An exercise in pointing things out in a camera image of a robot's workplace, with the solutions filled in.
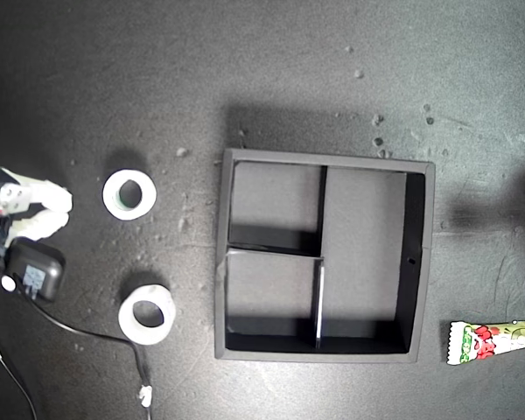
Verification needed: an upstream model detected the green red snack bar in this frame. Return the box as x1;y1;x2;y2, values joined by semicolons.
444;318;525;365

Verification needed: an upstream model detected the black compartment tray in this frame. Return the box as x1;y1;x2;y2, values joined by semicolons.
213;147;437;365

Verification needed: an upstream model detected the white tape roll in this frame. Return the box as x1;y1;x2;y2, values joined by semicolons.
117;283;177;346
101;169;158;222

